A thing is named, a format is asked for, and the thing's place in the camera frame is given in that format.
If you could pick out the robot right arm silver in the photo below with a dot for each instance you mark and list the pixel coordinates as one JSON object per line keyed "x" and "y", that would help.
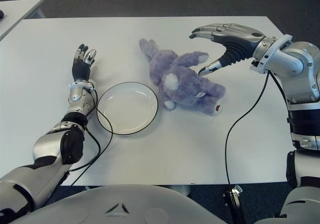
{"x": 300, "y": 67}

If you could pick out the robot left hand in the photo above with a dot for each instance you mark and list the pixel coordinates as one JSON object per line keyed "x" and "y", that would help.
{"x": 80, "y": 68}

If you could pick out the white side table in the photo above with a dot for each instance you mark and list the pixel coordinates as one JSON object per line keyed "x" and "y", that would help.
{"x": 17, "y": 12}

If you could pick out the metal table clamp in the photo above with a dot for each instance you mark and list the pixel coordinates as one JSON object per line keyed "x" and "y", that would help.
{"x": 235, "y": 196}

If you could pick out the black handheld controller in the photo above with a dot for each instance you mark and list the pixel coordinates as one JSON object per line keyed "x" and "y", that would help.
{"x": 1, "y": 14}

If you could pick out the grey robot torso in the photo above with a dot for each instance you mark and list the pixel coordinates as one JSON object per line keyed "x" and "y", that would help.
{"x": 120, "y": 204}

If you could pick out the purple plush bunny doll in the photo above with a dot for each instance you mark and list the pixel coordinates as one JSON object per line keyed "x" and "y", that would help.
{"x": 180, "y": 84}

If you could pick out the white plate black rim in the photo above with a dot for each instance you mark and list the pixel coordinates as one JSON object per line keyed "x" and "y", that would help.
{"x": 127, "y": 108}

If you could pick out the robot left arm silver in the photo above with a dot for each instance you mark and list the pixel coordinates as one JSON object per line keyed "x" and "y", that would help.
{"x": 48, "y": 149}

